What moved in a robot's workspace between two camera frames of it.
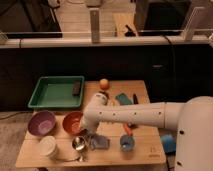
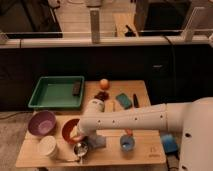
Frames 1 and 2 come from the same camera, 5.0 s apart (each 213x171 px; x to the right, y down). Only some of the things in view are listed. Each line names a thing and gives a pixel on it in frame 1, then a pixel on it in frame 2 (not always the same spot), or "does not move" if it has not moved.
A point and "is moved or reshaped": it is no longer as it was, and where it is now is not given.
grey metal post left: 95,26 does not move
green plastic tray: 57,92 does not move
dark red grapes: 105,93 does not move
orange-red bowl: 71,122 is moved or reshaped
